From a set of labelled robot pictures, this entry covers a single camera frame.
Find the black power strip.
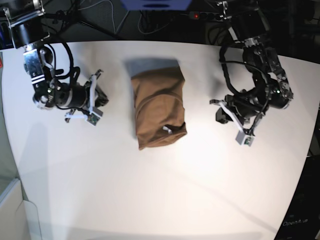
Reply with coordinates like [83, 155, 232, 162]
[187, 11, 223, 23]

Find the black tripod stand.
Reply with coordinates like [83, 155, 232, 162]
[41, 0, 125, 42]

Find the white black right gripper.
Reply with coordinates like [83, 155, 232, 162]
[63, 69, 109, 123]

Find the white cable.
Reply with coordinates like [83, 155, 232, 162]
[82, 0, 131, 35]

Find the white foam board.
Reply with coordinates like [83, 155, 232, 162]
[0, 178, 42, 240]

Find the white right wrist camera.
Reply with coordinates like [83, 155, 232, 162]
[86, 107, 103, 126]

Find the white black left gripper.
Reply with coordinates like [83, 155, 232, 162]
[209, 95, 269, 135]

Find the black OpenArm box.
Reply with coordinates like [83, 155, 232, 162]
[275, 155, 320, 240]

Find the brown T-shirt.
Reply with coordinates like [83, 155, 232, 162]
[131, 66, 187, 150]

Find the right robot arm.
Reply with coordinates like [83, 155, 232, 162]
[0, 0, 109, 126]

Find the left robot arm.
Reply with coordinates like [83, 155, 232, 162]
[214, 0, 294, 136]

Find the blue plastic object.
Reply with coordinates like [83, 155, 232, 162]
[121, 0, 192, 11]

